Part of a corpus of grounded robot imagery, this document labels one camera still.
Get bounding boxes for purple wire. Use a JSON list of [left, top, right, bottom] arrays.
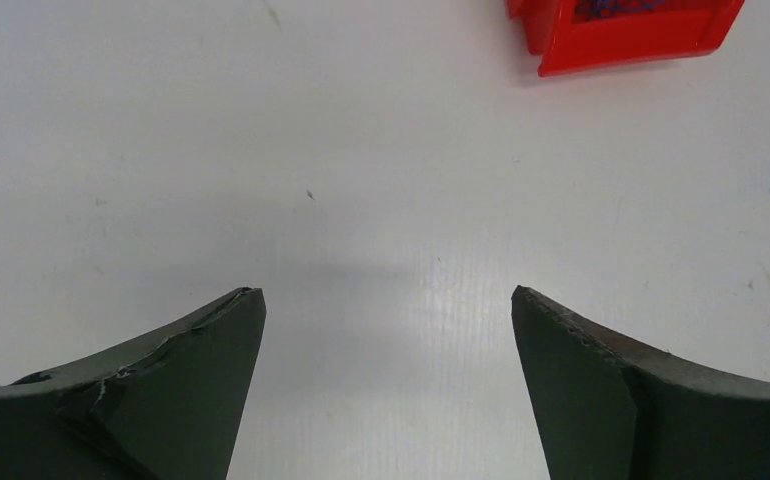
[[573, 0, 668, 20]]

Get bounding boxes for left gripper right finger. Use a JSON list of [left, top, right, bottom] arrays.
[[512, 286, 770, 479]]

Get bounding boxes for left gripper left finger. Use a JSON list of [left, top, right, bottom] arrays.
[[0, 288, 266, 479]]

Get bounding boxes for red plastic bin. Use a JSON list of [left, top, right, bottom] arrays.
[[505, 0, 744, 77]]

